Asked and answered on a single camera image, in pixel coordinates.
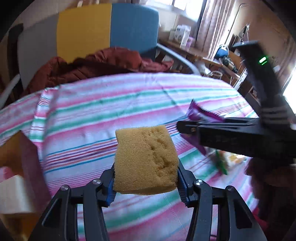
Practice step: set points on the yellow sponge block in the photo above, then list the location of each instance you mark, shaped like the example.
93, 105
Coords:
146, 161

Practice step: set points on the white product box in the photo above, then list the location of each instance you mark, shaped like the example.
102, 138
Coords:
182, 34

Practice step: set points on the large beige carton box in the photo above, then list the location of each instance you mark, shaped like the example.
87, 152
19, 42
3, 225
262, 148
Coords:
14, 196

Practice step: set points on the striped pink green bedsheet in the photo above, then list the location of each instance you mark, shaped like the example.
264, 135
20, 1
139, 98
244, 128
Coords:
74, 125

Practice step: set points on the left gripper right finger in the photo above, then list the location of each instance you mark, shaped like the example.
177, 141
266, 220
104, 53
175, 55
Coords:
235, 219

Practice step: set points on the gold cardboard box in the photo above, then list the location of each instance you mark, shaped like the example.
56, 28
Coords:
20, 154

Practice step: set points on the wooden side table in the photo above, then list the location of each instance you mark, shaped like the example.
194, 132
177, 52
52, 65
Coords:
191, 54

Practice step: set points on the blue bag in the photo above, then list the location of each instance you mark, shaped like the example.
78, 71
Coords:
222, 51

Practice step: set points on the wooden desk with clutter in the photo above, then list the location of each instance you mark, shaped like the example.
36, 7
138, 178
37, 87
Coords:
234, 69

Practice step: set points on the pink checked curtain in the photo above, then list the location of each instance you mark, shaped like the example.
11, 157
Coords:
213, 24

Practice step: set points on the purple foil wrapper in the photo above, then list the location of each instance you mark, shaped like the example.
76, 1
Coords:
196, 113

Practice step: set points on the dark red quilted blanket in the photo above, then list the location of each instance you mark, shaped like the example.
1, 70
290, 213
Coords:
109, 61

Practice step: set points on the pink soap packet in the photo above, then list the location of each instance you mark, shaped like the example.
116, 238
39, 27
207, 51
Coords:
5, 173

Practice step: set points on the grey yellow blue chair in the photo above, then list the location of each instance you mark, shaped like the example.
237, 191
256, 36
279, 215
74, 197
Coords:
78, 32

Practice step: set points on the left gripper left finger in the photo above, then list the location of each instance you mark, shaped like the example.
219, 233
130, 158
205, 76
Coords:
59, 221

